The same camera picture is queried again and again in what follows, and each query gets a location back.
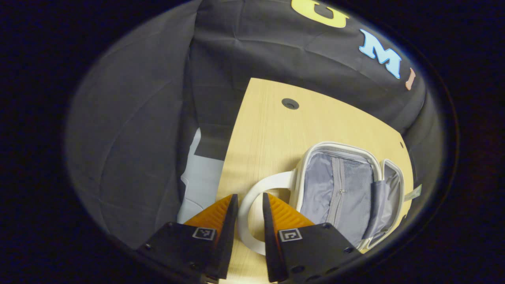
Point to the white suitcase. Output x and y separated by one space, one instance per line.
323 189

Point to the pale green skincare packet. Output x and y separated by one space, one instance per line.
413 193

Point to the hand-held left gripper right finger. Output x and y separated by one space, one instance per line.
270 244

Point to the black backdrop cloth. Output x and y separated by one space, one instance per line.
138 138

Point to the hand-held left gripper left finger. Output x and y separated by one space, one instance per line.
227 236

